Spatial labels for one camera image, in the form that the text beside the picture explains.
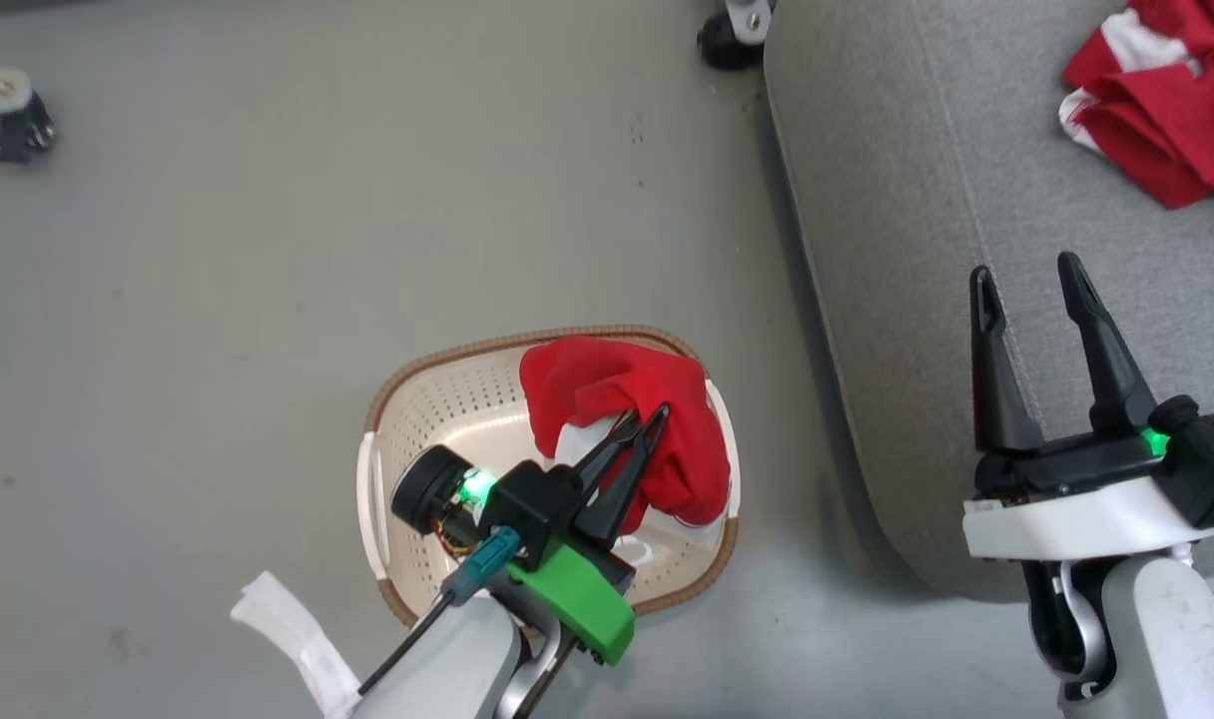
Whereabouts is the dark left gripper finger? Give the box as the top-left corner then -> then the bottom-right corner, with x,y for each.
557,409 -> 641,495
577,402 -> 671,548

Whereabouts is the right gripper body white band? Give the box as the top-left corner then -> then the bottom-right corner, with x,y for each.
961,427 -> 1214,562

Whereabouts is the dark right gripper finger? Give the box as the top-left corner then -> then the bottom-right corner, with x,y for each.
969,265 -> 1045,456
1056,251 -> 1159,437

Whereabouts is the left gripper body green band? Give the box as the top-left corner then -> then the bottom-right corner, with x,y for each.
479,465 -> 638,668

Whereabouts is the red and white garment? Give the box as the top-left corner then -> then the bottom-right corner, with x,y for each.
1057,0 -> 1214,217
518,337 -> 734,529

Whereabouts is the grey fabric sofa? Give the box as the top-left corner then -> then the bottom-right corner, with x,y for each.
763,0 -> 1214,606

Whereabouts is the beige perforated laundry basket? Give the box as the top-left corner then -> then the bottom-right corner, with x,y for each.
355,324 -> 744,630

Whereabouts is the white cloth strip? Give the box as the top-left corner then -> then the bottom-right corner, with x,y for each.
230,570 -> 364,719

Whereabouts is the black caster wheel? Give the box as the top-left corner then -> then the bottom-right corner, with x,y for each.
696,0 -> 777,72
0,95 -> 58,165

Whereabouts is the black cable teal connector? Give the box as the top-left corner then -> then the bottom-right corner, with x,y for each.
357,527 -> 524,698

